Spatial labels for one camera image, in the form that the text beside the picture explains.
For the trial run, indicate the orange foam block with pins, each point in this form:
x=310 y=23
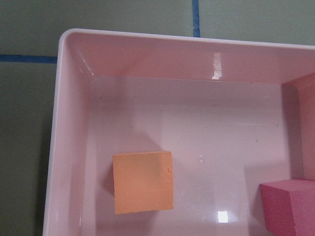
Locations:
x=143 y=181

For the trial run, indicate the red foam block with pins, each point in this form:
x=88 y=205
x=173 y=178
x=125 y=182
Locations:
x=289 y=207

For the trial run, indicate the pink plastic bin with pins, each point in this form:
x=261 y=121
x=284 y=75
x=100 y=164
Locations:
x=234 y=115

